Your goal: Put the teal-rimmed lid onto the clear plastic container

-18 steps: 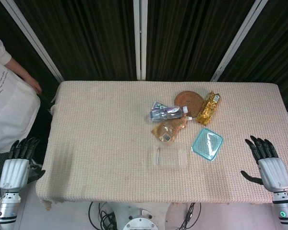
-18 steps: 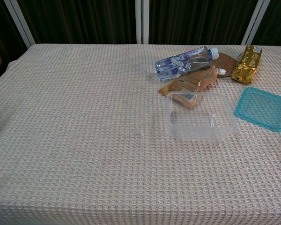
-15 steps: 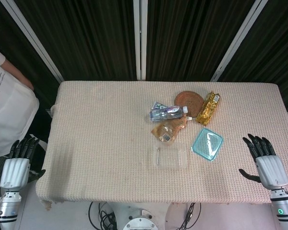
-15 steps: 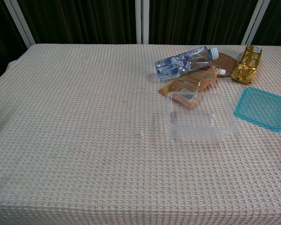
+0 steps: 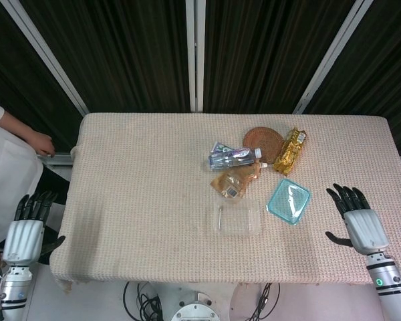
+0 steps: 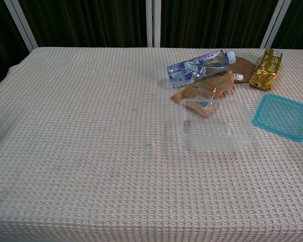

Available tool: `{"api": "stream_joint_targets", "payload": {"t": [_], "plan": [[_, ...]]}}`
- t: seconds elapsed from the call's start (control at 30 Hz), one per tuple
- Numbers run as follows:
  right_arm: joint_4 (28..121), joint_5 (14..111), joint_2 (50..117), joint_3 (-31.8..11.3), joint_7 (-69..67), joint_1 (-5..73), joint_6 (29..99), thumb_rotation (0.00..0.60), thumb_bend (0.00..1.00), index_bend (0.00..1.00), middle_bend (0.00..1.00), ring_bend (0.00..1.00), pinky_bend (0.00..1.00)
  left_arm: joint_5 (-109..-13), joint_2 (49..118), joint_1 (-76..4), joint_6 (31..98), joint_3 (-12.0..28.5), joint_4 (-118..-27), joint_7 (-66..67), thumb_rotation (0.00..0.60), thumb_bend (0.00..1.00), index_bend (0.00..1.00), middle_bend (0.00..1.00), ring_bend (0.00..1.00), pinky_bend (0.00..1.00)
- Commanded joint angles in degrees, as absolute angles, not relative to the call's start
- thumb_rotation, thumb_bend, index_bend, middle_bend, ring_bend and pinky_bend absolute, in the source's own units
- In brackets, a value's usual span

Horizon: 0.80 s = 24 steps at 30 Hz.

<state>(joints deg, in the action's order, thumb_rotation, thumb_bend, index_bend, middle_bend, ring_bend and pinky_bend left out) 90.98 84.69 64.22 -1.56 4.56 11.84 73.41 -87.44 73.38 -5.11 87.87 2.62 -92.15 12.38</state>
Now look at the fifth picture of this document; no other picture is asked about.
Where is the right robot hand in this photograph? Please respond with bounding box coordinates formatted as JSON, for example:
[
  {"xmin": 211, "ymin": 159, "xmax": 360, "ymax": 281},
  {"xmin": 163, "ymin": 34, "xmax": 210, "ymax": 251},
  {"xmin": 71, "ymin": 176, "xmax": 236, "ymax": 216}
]
[{"xmin": 324, "ymin": 183, "xmax": 390, "ymax": 257}]

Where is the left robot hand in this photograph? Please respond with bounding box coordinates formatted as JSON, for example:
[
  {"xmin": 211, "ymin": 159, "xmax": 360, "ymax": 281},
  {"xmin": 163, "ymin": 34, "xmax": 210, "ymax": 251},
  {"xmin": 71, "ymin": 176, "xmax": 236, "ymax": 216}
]
[{"xmin": 1, "ymin": 191, "xmax": 67, "ymax": 267}]

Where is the teal plastic lid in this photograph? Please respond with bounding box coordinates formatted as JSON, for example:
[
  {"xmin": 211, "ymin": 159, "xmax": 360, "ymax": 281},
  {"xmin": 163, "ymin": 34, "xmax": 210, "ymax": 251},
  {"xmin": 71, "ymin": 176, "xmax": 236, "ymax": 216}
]
[{"xmin": 266, "ymin": 178, "xmax": 313, "ymax": 225}]

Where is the grey round robot base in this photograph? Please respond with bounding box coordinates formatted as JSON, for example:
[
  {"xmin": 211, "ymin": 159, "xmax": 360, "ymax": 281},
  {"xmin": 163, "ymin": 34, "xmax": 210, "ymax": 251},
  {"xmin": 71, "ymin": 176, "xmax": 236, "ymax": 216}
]
[{"xmin": 170, "ymin": 290, "xmax": 223, "ymax": 321}]

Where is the clear plastic food container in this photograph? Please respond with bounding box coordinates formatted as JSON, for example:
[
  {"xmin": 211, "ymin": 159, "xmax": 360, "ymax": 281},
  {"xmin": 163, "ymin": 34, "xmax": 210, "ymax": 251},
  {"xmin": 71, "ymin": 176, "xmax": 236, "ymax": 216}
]
[{"xmin": 209, "ymin": 197, "xmax": 263, "ymax": 237}]

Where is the person in white clothing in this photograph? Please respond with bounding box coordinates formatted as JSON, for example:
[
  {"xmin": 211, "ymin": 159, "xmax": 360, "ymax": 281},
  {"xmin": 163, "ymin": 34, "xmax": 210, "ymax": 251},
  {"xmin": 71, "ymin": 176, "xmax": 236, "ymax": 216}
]
[{"xmin": 0, "ymin": 92, "xmax": 71, "ymax": 265}]

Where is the black curtain panel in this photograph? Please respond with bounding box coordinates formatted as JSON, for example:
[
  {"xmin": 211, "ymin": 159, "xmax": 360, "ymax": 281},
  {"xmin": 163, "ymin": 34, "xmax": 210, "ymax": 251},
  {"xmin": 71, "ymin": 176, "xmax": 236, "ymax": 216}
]
[
  {"xmin": 18, "ymin": 0, "xmax": 192, "ymax": 114},
  {"xmin": 302, "ymin": 0, "xmax": 401, "ymax": 156},
  {"xmin": 0, "ymin": 0, "xmax": 84, "ymax": 154},
  {"xmin": 203, "ymin": 0, "xmax": 357, "ymax": 114}
]

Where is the gold foil snack package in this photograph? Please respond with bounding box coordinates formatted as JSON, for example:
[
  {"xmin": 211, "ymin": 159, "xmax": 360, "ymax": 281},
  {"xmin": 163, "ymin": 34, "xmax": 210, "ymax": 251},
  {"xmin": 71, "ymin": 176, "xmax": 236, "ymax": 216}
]
[{"xmin": 274, "ymin": 128, "xmax": 307, "ymax": 177}]

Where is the pink waffle tablecloth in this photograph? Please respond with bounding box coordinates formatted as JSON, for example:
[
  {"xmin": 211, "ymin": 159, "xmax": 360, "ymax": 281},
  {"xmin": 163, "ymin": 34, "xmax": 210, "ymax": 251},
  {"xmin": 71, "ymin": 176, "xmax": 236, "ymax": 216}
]
[{"xmin": 49, "ymin": 112, "xmax": 401, "ymax": 295}]

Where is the round woven brown coaster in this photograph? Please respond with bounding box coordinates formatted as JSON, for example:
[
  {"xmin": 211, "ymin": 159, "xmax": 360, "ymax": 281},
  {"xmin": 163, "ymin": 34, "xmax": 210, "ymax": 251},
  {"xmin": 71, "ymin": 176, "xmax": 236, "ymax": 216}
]
[{"xmin": 243, "ymin": 126, "xmax": 285, "ymax": 165}]

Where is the brown spout pouch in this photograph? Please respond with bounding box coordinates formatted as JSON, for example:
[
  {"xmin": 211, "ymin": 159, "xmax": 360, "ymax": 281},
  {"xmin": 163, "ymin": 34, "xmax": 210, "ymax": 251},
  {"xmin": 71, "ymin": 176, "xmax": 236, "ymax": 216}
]
[{"xmin": 210, "ymin": 161, "xmax": 268, "ymax": 200}]

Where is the clear plastic water bottle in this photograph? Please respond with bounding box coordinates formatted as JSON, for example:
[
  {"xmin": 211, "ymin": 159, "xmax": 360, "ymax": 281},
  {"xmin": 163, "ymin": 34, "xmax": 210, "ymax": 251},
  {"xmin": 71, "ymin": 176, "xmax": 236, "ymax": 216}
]
[{"xmin": 207, "ymin": 146, "xmax": 263, "ymax": 171}]

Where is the small green purple packet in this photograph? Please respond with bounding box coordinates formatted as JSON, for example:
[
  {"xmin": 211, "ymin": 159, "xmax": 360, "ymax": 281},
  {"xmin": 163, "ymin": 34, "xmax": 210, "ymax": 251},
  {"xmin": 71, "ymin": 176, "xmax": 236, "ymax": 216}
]
[{"xmin": 211, "ymin": 140, "xmax": 237, "ymax": 155}]

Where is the grey metal rail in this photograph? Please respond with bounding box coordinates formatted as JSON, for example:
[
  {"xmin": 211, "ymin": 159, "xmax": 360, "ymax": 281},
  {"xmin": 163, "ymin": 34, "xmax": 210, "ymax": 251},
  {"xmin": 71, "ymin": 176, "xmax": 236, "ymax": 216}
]
[{"xmin": 39, "ymin": 152, "xmax": 77, "ymax": 169}]

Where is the white frame post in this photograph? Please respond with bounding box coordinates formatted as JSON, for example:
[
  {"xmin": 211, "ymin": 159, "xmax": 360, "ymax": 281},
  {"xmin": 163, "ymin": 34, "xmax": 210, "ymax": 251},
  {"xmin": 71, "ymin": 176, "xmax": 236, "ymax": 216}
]
[
  {"xmin": 0, "ymin": 0, "xmax": 90, "ymax": 115},
  {"xmin": 293, "ymin": 0, "xmax": 372, "ymax": 114},
  {"xmin": 185, "ymin": 0, "xmax": 205, "ymax": 113}
]

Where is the black cable bundle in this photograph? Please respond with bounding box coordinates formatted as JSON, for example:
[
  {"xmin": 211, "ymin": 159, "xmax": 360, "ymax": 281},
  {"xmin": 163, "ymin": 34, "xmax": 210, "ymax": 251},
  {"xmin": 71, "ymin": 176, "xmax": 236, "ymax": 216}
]
[
  {"xmin": 122, "ymin": 280, "xmax": 163, "ymax": 321},
  {"xmin": 249, "ymin": 282, "xmax": 282, "ymax": 321}
]

